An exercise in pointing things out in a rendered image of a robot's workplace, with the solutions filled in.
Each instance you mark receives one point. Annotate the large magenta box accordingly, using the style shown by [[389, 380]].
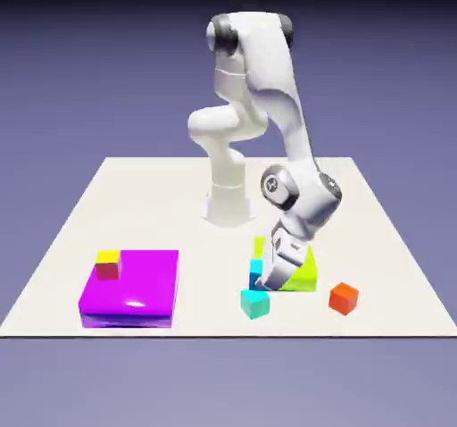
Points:
[[142, 284]]

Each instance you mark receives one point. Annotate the small blue cube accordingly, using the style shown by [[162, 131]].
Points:
[[255, 273]]

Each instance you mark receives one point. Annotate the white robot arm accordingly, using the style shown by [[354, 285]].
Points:
[[271, 77]]

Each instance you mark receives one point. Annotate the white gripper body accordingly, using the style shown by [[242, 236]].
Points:
[[280, 274]]

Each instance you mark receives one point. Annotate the small yellow cube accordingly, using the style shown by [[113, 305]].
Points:
[[108, 264]]

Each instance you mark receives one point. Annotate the small orange cube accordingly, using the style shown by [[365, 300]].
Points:
[[343, 299]]

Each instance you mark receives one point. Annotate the small teal cube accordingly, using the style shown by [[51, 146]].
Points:
[[254, 304]]

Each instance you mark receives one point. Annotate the large lime green box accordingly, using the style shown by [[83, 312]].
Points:
[[303, 275]]

